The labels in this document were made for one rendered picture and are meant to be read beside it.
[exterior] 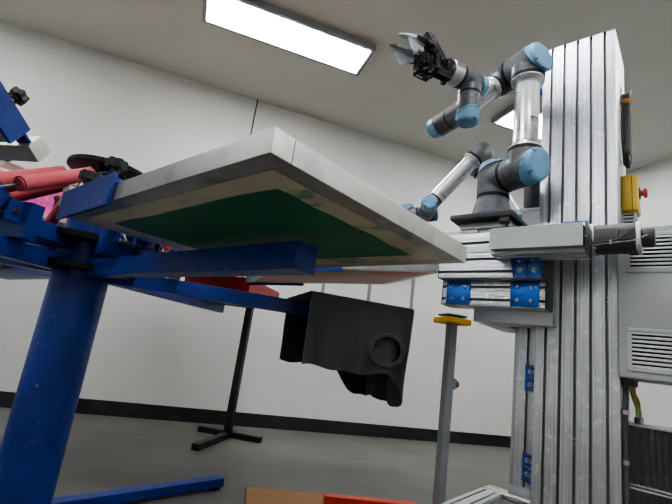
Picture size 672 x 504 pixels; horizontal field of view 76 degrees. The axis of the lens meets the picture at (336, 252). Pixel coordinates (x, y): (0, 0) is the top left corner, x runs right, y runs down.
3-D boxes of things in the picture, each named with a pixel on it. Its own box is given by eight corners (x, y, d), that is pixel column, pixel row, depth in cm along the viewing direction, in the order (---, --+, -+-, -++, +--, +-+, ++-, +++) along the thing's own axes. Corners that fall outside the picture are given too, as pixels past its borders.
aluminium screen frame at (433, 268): (385, 284, 244) (385, 278, 245) (443, 271, 190) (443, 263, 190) (246, 282, 218) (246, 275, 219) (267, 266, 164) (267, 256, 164)
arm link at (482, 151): (503, 142, 204) (433, 215, 199) (497, 153, 214) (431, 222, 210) (483, 128, 207) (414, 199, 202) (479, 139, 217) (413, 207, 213)
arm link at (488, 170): (492, 205, 168) (493, 173, 171) (520, 196, 156) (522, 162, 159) (469, 196, 163) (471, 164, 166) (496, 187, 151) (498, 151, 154)
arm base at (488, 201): (519, 226, 158) (520, 201, 161) (505, 213, 147) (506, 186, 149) (479, 229, 168) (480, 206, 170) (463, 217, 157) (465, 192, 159)
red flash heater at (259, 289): (222, 299, 340) (225, 284, 343) (277, 306, 331) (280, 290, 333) (182, 286, 282) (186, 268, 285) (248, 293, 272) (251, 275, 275)
